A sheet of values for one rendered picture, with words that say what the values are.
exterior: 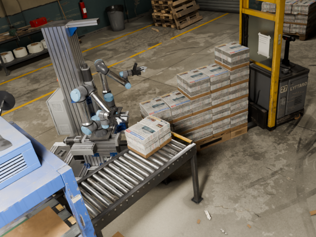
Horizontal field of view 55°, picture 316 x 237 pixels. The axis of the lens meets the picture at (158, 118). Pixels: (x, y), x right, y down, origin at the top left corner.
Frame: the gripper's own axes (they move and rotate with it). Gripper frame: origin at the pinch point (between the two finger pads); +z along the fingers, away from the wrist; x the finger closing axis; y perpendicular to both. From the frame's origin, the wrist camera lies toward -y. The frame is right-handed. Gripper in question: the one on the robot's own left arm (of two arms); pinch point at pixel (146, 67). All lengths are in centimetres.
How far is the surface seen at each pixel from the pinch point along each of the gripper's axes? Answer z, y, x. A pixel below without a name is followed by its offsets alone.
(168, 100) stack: 15, 36, 33
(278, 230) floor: 63, 96, 210
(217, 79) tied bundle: 80, 16, 43
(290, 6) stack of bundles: 426, 78, -249
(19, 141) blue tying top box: -127, -76, 181
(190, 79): 46, 12, 35
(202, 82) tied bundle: 59, 15, 45
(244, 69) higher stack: 120, 16, 39
